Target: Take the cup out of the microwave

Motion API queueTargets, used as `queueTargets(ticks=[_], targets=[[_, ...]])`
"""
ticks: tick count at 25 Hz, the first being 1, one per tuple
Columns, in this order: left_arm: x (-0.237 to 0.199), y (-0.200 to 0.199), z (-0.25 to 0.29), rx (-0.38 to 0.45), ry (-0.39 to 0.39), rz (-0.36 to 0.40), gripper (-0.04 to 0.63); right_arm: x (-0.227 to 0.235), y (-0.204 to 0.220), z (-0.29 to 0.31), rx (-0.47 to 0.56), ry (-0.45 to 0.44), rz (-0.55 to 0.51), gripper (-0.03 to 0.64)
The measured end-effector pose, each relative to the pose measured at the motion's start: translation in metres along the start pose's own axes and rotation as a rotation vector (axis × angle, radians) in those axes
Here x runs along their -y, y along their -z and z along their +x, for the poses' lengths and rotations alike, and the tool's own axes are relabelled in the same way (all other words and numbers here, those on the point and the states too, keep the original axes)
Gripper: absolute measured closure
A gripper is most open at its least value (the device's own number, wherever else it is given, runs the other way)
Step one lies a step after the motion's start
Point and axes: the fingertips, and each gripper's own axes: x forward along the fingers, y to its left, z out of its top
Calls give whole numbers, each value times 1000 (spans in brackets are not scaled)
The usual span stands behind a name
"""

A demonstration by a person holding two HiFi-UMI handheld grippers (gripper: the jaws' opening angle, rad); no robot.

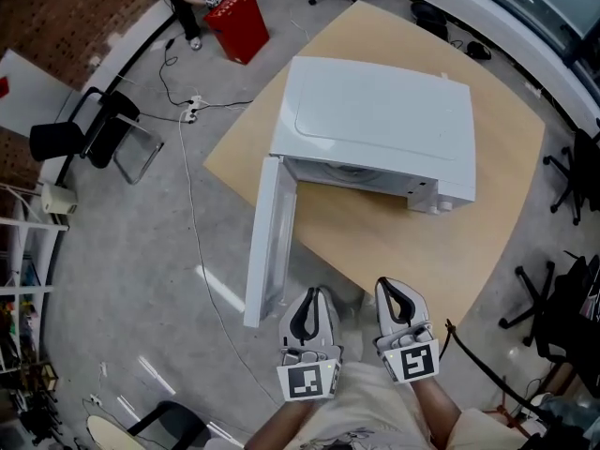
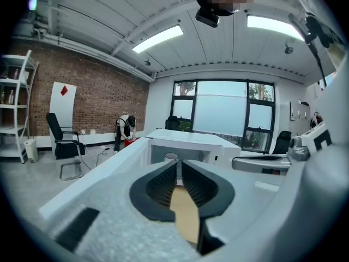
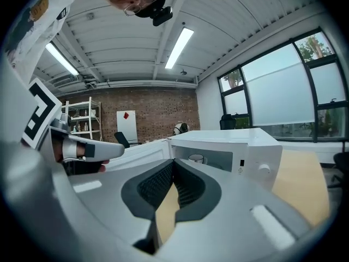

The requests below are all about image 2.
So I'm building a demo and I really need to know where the black framed window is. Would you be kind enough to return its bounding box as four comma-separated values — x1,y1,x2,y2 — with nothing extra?
169,78,276,153

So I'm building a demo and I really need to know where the white panel with red diamond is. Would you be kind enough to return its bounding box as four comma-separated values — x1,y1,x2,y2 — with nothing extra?
49,81,78,148

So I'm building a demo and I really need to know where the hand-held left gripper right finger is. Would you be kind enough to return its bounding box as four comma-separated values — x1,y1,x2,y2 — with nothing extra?
180,159,236,257

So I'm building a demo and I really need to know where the black floor cable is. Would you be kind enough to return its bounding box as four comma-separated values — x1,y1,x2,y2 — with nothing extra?
81,143,116,171

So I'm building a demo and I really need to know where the long ceiling light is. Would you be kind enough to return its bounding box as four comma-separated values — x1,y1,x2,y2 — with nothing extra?
246,14,305,42
131,24,184,54

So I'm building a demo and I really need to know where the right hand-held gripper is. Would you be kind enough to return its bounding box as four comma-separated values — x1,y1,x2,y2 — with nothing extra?
231,120,334,177

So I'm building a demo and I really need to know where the small white bin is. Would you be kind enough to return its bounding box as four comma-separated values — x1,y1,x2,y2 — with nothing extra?
24,138,39,163

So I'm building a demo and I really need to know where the white wall cabinet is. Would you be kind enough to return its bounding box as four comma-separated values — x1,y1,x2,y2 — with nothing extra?
289,100,312,130

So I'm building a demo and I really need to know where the white cup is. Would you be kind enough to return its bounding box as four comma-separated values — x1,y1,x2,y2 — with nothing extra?
164,152,180,164

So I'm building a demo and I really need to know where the black head camera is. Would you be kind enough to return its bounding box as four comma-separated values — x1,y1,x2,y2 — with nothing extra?
194,8,220,28

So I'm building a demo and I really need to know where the black harness strap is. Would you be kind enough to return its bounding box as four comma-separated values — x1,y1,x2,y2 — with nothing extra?
288,11,328,87

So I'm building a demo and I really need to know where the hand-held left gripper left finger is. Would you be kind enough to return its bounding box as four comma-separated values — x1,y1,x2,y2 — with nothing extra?
129,159,178,223

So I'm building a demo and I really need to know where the white shelf unit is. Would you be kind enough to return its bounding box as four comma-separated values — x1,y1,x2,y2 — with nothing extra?
0,49,39,164

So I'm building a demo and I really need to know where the black office chair metal frame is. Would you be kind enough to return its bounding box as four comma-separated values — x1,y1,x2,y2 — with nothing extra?
45,112,87,182

